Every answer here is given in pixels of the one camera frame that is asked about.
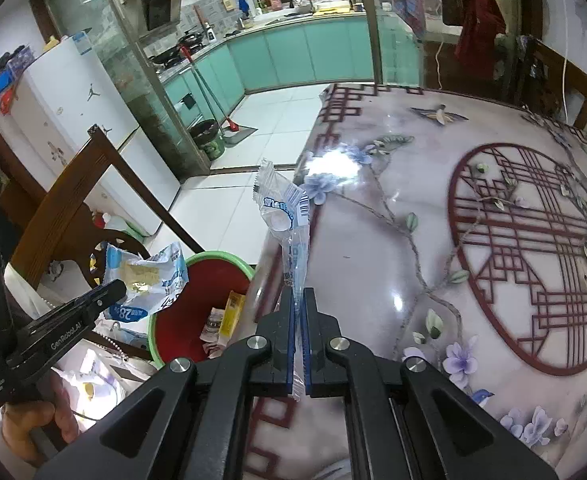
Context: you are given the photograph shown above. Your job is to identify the turquoise kitchen cabinets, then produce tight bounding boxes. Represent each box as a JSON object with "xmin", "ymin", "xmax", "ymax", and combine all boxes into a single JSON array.
[{"xmin": 161, "ymin": 14, "xmax": 425, "ymax": 127}]

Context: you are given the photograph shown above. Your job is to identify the red handled mop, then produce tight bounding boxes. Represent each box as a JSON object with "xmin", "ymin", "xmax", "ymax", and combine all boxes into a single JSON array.
[{"xmin": 192, "ymin": 4, "xmax": 242, "ymax": 134}]

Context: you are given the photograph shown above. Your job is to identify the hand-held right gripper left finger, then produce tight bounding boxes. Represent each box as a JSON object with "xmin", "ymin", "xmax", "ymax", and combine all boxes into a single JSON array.
[{"xmin": 34, "ymin": 286, "xmax": 295, "ymax": 480}]

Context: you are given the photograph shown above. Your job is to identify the black trash can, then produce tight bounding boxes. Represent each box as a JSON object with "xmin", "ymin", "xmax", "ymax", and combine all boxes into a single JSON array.
[{"xmin": 190, "ymin": 119, "xmax": 221, "ymax": 154}]

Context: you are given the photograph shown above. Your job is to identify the plain wooden chair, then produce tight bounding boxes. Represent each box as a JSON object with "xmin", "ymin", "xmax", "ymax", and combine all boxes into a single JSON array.
[{"xmin": 516, "ymin": 35, "xmax": 587, "ymax": 132}]

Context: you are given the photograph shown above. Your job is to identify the carved wooden chair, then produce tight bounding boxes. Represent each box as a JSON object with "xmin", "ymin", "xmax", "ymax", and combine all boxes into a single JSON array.
[{"xmin": 11, "ymin": 125, "xmax": 207, "ymax": 307}]

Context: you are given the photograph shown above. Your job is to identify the white cloth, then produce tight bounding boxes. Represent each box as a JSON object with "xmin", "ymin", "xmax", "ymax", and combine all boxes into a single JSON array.
[{"xmin": 4, "ymin": 262, "xmax": 60, "ymax": 319}]

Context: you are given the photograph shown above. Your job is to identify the person's left hand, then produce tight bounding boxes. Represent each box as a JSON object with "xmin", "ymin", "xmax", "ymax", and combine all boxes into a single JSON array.
[{"xmin": 0, "ymin": 374, "xmax": 83, "ymax": 467}]

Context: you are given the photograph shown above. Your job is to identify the clear plastic wrapper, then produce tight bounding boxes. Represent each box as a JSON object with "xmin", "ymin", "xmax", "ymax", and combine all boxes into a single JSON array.
[{"xmin": 252, "ymin": 158, "xmax": 312, "ymax": 404}]

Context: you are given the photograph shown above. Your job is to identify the glass sliding door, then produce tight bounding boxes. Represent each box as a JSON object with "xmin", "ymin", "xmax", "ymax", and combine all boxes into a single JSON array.
[{"xmin": 44, "ymin": 0, "xmax": 210, "ymax": 182}]

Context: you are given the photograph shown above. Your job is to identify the yellow packet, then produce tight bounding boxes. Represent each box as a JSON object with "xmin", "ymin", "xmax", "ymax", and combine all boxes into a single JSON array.
[{"xmin": 218, "ymin": 290, "xmax": 247, "ymax": 339}]

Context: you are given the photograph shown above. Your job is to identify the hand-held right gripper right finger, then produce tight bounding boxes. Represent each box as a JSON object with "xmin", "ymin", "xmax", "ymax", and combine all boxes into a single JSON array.
[{"xmin": 302, "ymin": 286, "xmax": 560, "ymax": 480}]

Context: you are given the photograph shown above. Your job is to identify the blue white snack bag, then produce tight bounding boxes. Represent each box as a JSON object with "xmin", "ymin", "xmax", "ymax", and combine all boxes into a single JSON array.
[{"xmin": 101, "ymin": 241, "xmax": 190, "ymax": 324}]

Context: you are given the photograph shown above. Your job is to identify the white cable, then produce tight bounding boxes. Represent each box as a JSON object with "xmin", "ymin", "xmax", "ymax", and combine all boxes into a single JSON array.
[{"xmin": 557, "ymin": 35, "xmax": 575, "ymax": 127}]

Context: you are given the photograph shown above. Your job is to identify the white refrigerator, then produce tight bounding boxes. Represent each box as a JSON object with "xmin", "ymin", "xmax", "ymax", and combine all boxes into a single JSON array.
[{"xmin": 0, "ymin": 35, "xmax": 182, "ymax": 237}]

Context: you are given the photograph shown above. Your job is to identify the white plastic bag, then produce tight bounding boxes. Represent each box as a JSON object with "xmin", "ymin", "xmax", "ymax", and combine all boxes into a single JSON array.
[{"xmin": 48, "ymin": 344, "xmax": 160, "ymax": 412}]

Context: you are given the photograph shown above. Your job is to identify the black wok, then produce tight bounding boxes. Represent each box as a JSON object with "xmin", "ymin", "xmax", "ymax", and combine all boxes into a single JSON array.
[{"xmin": 151, "ymin": 49, "xmax": 185, "ymax": 67}]

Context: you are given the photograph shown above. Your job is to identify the white jug with red cap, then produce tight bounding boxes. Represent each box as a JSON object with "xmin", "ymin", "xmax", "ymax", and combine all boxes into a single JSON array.
[{"xmin": 94, "ymin": 211, "xmax": 145, "ymax": 242}]

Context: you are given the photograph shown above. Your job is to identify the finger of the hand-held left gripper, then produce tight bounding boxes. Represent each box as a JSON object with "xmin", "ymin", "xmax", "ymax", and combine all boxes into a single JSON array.
[{"xmin": 20, "ymin": 279, "xmax": 128, "ymax": 339}]

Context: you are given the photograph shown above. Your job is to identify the red basin with green rim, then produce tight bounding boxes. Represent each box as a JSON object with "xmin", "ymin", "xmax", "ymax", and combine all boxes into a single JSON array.
[{"xmin": 147, "ymin": 251, "xmax": 257, "ymax": 369}]

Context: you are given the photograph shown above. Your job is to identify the blue and red items pile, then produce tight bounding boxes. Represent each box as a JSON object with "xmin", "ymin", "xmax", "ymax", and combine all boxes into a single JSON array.
[{"xmin": 0, "ymin": 45, "xmax": 32, "ymax": 117}]

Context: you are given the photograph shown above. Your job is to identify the crumpled wrapper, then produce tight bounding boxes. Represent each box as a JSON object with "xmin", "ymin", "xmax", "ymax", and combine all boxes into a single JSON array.
[{"xmin": 201, "ymin": 307, "xmax": 230, "ymax": 357}]

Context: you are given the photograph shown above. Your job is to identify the red hanging garment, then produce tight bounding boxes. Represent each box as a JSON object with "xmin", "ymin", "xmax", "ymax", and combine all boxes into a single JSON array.
[{"xmin": 455, "ymin": 0, "xmax": 507, "ymax": 64}]

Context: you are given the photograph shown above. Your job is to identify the grey dustpan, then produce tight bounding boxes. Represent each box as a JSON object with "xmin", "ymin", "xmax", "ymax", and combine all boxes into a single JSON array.
[{"xmin": 221, "ymin": 125, "xmax": 259, "ymax": 149}]

